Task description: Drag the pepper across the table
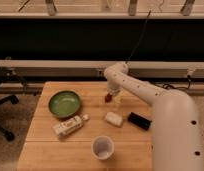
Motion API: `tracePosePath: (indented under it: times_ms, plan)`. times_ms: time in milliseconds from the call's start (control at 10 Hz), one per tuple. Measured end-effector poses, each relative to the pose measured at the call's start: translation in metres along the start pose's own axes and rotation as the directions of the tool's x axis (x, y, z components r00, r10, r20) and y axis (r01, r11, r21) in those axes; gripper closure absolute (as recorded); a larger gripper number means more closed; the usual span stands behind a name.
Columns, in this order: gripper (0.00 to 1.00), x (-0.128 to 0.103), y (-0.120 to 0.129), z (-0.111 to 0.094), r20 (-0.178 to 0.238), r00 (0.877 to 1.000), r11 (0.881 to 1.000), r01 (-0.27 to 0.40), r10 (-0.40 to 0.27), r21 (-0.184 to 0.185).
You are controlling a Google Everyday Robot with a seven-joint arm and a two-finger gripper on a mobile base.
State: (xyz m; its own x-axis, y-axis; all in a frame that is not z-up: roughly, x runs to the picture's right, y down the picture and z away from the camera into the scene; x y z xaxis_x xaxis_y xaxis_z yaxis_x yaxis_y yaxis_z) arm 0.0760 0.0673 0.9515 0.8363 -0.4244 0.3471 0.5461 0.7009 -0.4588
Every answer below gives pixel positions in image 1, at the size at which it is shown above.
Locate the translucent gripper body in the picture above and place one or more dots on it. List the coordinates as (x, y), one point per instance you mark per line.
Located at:
(116, 101)

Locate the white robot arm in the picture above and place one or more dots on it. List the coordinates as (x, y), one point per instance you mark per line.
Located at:
(176, 131)

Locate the white rounded block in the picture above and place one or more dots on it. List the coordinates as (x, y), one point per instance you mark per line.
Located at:
(114, 119)

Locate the black rectangular box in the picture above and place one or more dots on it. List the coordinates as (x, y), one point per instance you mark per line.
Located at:
(139, 121)

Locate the translucent plastic cup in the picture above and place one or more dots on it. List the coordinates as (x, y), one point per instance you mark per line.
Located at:
(102, 148)

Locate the green bowl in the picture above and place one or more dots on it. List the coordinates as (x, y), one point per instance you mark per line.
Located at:
(64, 104)

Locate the white plastic bottle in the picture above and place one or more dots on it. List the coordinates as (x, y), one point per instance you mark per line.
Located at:
(65, 128)

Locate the black office chair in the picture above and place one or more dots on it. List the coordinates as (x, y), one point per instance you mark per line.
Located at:
(9, 136)

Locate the wall power outlet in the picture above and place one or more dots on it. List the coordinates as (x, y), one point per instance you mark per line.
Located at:
(100, 72)

